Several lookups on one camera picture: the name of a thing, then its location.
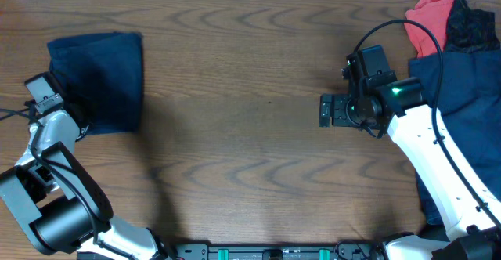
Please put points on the black patterned garment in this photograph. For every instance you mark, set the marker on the black patterned garment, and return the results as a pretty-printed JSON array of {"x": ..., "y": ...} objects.
[{"x": 458, "y": 28}]

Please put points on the blue denim jeans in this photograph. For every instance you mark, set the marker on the blue denim jeans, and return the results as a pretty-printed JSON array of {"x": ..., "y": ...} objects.
[{"x": 469, "y": 102}]

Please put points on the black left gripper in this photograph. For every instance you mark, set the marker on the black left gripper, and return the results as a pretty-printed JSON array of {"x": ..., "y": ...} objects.
[{"x": 77, "y": 99}]

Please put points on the navy blue shorts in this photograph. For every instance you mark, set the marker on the navy blue shorts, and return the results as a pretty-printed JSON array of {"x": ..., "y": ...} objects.
[{"x": 103, "y": 74}]

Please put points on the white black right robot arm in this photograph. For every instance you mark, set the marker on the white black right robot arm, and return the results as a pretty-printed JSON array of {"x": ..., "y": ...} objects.
[{"x": 404, "y": 111}]

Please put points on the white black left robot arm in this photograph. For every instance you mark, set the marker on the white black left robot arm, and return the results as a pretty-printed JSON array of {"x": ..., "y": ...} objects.
[{"x": 54, "y": 200}]

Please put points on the red cloth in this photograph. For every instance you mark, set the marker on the red cloth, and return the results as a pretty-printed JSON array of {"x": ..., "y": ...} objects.
[{"x": 432, "y": 14}]

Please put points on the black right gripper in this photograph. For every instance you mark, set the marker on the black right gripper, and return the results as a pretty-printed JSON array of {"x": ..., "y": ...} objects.
[{"x": 340, "y": 117}]

